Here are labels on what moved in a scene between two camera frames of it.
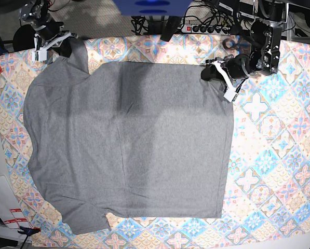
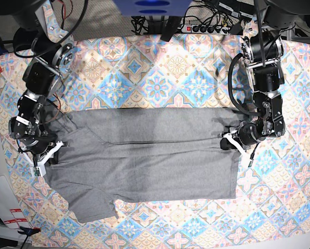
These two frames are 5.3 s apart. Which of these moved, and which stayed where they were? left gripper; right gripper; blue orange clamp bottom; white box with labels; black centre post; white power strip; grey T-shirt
Moved: left gripper; right gripper; grey T-shirt
Stayed: white box with labels; black centre post; blue orange clamp bottom; white power strip
